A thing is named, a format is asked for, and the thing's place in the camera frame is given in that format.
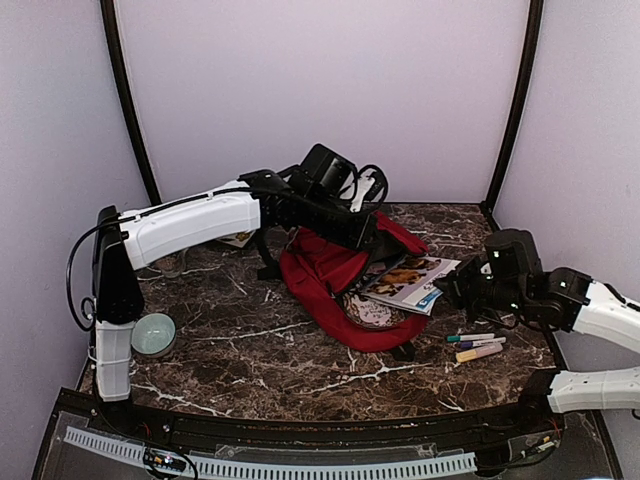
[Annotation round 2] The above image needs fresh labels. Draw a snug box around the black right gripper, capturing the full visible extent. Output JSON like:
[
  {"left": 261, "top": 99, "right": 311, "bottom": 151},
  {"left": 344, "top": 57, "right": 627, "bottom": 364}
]
[{"left": 435, "top": 253, "right": 529, "bottom": 322}]

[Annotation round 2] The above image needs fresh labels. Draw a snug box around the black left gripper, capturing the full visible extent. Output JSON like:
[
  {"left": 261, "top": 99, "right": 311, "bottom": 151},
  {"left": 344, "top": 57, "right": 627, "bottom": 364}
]
[{"left": 303, "top": 191, "right": 385, "bottom": 252}]

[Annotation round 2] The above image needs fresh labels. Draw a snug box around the red student backpack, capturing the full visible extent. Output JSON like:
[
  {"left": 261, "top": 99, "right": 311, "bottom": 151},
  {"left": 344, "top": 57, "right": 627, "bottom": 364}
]
[{"left": 255, "top": 212, "right": 428, "bottom": 361}]

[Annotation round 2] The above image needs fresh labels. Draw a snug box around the blue dog picture book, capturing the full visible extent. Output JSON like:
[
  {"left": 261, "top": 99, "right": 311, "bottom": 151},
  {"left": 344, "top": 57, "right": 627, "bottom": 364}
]
[{"left": 360, "top": 255, "right": 460, "bottom": 315}]

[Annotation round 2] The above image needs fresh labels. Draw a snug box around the Taming of the Shrew book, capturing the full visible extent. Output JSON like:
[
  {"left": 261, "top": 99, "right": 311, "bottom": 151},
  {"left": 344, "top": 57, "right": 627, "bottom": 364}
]
[{"left": 341, "top": 292, "right": 408, "bottom": 330}]

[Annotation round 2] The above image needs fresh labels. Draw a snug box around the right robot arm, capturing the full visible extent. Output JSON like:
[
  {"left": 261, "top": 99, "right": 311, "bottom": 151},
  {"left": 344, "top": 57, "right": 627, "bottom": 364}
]
[{"left": 434, "top": 229, "right": 639, "bottom": 434}]

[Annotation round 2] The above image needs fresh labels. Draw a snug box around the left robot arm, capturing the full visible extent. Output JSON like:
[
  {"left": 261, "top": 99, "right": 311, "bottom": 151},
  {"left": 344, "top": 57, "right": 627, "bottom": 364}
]
[{"left": 68, "top": 144, "right": 389, "bottom": 436}]

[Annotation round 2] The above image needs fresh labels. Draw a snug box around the teal cap marker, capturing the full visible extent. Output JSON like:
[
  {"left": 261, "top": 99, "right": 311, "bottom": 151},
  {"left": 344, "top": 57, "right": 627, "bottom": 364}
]
[{"left": 446, "top": 333, "right": 495, "bottom": 343}]

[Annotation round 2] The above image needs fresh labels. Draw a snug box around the purple cap marker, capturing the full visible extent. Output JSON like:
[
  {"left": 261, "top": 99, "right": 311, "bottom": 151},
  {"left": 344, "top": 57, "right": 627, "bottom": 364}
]
[{"left": 458, "top": 337, "right": 506, "bottom": 350}]

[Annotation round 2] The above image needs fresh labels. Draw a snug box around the yellow pink pastel highlighter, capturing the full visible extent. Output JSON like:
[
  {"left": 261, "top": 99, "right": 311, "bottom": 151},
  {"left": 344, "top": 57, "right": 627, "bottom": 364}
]
[{"left": 456, "top": 343, "right": 503, "bottom": 363}]

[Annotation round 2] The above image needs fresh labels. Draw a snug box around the square floral ceramic plate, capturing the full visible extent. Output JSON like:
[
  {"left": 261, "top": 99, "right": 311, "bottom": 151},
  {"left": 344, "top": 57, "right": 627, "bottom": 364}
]
[{"left": 216, "top": 231, "right": 254, "bottom": 249}]

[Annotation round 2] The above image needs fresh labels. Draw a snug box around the white floral ceramic mug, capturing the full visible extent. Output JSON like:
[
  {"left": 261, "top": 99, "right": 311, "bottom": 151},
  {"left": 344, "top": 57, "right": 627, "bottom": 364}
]
[{"left": 156, "top": 249, "right": 188, "bottom": 279}]

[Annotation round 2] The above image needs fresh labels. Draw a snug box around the teal ceramic bowl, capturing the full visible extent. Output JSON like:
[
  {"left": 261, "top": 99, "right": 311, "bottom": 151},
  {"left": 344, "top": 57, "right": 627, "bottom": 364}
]
[{"left": 132, "top": 313, "right": 176, "bottom": 358}]

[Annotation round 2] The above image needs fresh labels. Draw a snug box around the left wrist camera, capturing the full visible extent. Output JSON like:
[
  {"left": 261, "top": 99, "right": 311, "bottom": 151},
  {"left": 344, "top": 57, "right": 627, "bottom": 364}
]
[{"left": 348, "top": 164, "right": 389, "bottom": 213}]

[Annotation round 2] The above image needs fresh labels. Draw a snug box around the right black frame post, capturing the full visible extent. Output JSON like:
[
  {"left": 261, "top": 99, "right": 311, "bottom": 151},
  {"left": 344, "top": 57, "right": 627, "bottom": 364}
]
[{"left": 482, "top": 0, "right": 544, "bottom": 216}]

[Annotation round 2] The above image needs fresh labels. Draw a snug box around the black frame post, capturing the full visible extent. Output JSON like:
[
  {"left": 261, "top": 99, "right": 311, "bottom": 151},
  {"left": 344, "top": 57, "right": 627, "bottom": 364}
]
[
  {"left": 99, "top": 0, "right": 161, "bottom": 206},
  {"left": 482, "top": 0, "right": 544, "bottom": 216}
]

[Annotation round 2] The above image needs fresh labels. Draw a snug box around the black front rail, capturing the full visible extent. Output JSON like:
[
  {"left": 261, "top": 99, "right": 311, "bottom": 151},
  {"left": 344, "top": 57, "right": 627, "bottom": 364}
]
[{"left": 55, "top": 388, "right": 568, "bottom": 450}]

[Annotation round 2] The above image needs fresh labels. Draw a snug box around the white slotted cable duct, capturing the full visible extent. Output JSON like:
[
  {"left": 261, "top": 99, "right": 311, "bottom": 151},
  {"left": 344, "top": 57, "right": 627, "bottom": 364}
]
[{"left": 63, "top": 427, "right": 477, "bottom": 479}]

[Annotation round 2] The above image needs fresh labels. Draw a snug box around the left black frame post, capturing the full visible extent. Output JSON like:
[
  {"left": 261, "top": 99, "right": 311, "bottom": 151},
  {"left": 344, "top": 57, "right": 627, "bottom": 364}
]
[{"left": 99, "top": 0, "right": 161, "bottom": 206}]

